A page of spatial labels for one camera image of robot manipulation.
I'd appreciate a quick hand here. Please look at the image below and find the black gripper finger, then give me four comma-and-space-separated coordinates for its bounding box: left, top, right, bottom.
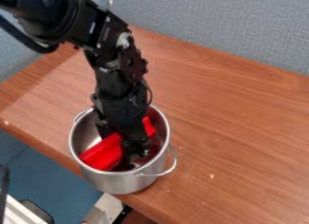
120, 138, 149, 168
94, 114, 116, 138

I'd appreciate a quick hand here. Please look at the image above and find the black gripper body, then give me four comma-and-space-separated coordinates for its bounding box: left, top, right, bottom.
89, 79, 155, 145

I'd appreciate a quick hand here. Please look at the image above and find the metal pot with handles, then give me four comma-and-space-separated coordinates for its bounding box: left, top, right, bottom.
68, 105, 177, 194

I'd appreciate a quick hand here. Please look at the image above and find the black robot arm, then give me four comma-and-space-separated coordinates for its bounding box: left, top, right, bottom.
0, 0, 155, 171

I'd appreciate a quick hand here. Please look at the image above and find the white ribbed appliance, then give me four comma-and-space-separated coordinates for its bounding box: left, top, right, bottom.
0, 195, 48, 224

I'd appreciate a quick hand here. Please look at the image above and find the white bracket under table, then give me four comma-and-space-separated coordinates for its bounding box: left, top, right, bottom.
81, 193, 124, 224

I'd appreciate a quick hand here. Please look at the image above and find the black cable lower left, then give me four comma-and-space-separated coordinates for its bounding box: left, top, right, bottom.
0, 164, 10, 224

